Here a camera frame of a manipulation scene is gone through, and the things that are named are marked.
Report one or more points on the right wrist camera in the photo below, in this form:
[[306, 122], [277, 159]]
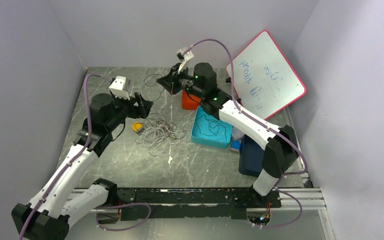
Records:
[[184, 55]]

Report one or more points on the blue white block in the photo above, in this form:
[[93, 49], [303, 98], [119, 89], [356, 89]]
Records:
[[235, 146]]

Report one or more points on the light blue square tray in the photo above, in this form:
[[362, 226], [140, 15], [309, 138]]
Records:
[[209, 131]]

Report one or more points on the dark blue square tray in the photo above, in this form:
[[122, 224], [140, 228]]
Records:
[[250, 157]]

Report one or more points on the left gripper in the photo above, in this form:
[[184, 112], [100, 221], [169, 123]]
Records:
[[141, 110]]

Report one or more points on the orange square tray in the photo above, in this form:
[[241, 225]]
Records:
[[189, 102]]

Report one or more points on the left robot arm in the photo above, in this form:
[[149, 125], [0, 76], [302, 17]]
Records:
[[79, 155]]

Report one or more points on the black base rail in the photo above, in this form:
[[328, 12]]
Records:
[[173, 203]]

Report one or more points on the yellow grey block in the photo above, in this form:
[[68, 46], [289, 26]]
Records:
[[138, 127]]

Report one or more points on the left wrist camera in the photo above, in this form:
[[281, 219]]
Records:
[[119, 88]]

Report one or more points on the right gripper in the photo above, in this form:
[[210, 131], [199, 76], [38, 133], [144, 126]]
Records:
[[171, 80]]

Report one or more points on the pink framed whiteboard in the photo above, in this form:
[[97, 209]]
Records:
[[264, 79]]

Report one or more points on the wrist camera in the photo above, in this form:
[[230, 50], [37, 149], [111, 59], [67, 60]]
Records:
[[119, 88], [184, 55]]

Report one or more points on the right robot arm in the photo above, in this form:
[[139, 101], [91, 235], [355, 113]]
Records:
[[278, 143]]

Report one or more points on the clear plastic cup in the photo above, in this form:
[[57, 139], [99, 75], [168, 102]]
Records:
[[236, 134]]

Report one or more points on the aluminium frame rail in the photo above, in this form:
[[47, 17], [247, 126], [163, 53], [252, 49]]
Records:
[[292, 199]]

